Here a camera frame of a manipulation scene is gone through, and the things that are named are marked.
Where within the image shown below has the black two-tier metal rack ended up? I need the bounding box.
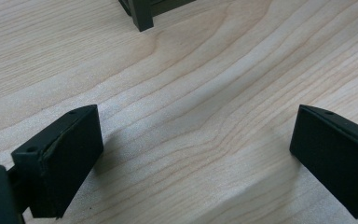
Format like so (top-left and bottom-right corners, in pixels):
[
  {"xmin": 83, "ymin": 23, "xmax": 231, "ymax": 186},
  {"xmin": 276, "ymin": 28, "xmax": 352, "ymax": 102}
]
[{"xmin": 117, "ymin": 0, "xmax": 198, "ymax": 33}]

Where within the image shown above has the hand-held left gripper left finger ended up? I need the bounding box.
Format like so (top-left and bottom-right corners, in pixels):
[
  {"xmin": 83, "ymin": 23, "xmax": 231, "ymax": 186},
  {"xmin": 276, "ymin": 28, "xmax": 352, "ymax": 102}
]
[{"xmin": 10, "ymin": 104, "xmax": 104, "ymax": 219}]

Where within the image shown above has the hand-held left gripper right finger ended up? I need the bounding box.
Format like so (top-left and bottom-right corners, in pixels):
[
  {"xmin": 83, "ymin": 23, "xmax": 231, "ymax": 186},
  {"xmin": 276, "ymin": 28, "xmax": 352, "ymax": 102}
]
[{"xmin": 289, "ymin": 104, "xmax": 358, "ymax": 221}]

